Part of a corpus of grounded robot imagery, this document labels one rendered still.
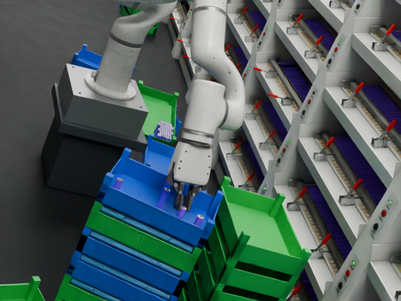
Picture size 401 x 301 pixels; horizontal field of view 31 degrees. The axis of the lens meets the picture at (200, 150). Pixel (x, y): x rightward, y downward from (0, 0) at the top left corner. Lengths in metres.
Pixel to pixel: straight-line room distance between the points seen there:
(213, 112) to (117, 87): 0.79
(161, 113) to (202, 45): 1.56
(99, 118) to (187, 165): 0.75
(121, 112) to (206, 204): 0.63
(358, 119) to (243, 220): 0.47
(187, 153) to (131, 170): 0.25
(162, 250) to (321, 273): 0.52
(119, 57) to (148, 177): 0.63
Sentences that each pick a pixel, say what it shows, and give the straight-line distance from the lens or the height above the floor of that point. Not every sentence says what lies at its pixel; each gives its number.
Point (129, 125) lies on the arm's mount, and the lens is 2.55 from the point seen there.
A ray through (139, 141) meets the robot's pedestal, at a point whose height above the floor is 0.28.
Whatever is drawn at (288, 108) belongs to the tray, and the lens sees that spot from 2.71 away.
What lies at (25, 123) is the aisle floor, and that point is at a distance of 3.05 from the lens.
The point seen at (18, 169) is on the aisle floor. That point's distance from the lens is 2.70.
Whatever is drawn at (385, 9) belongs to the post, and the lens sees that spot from 2.42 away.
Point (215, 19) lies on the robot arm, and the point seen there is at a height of 0.90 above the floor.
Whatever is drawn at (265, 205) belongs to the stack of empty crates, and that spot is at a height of 0.43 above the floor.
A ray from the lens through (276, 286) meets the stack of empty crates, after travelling 1.97.
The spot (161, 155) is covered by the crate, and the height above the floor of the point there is 0.00.
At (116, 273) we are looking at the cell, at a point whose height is 0.22.
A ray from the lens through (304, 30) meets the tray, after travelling 2.94.
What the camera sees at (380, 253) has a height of 0.57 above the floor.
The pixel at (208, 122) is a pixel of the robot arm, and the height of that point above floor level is 0.69.
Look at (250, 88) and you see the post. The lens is 3.16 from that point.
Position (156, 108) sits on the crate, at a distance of 3.43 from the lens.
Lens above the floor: 1.32
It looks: 23 degrees down
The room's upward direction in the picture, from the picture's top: 25 degrees clockwise
